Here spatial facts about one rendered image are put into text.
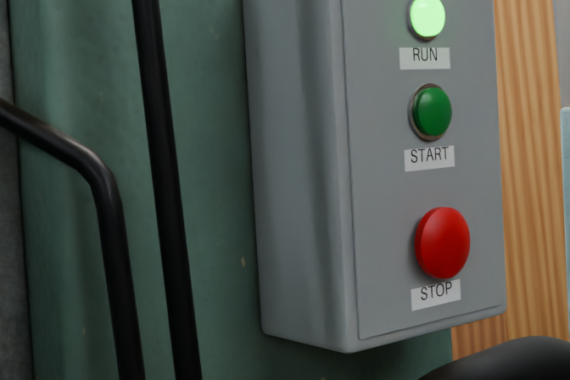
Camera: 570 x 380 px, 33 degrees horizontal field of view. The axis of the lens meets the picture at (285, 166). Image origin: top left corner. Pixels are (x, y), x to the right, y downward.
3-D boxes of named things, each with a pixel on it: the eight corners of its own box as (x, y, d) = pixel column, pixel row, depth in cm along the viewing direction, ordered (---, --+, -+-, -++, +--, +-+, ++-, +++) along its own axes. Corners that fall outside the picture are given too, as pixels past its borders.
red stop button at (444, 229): (410, 282, 40) (406, 210, 40) (459, 271, 42) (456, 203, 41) (428, 285, 39) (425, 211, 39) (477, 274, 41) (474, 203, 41)
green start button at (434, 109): (409, 142, 40) (405, 84, 39) (448, 138, 41) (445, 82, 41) (420, 142, 39) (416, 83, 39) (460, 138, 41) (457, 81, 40)
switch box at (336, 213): (258, 335, 43) (237, -27, 42) (416, 299, 49) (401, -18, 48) (349, 358, 38) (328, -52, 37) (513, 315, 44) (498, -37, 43)
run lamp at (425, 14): (407, 40, 40) (405, -9, 39) (440, 40, 41) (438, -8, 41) (418, 38, 39) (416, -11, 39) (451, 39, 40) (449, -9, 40)
